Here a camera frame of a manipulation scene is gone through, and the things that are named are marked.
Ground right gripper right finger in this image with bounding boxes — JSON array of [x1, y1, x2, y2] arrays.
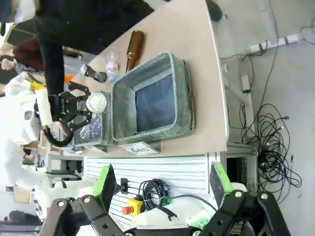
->
[[203, 161, 294, 236]]

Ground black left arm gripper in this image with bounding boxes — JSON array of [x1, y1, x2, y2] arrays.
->
[[48, 82, 94, 135]]

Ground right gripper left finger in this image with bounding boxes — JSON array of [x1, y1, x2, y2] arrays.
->
[[42, 164, 125, 236]]

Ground silver drink can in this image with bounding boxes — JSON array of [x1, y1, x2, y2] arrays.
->
[[86, 90, 108, 115]]

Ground clear plastic waste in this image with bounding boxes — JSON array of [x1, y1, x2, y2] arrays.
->
[[79, 114, 103, 144]]

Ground white can label sign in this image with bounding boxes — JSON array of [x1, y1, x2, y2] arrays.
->
[[119, 141, 158, 157]]

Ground large grey fabric basket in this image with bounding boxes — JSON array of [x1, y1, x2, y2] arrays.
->
[[111, 52, 196, 145]]

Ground yellow emergency stop button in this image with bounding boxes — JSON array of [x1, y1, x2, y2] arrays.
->
[[122, 196, 144, 216]]

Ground clear plastic bottle blue cap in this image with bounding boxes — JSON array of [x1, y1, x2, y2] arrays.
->
[[105, 52, 121, 83]]

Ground white slatted panel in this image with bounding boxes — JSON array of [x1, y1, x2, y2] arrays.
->
[[83, 151, 223, 214]]

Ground person in maroon top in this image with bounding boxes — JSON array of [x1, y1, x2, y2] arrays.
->
[[12, 37, 45, 72]]

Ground brown glass bottle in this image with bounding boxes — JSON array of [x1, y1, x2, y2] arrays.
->
[[125, 29, 146, 73]]

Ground person in black top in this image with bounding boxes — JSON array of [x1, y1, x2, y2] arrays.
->
[[34, 0, 155, 97]]

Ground white power adapter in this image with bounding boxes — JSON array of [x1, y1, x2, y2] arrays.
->
[[241, 74, 252, 93]]

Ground black chair base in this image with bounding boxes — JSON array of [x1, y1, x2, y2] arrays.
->
[[205, 0, 223, 22]]

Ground white power strip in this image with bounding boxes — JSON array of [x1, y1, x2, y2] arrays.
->
[[249, 33, 305, 53]]

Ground black looped gripper cable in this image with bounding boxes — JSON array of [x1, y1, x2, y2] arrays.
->
[[43, 122, 75, 148]]

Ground aluminium table frame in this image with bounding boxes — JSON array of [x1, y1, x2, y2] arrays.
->
[[225, 143, 258, 193]]

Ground coiled black cable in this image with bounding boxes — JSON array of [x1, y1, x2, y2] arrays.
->
[[139, 178, 171, 212]]

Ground tangled black floor cables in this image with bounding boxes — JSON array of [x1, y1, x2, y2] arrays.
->
[[240, 102, 303, 205]]

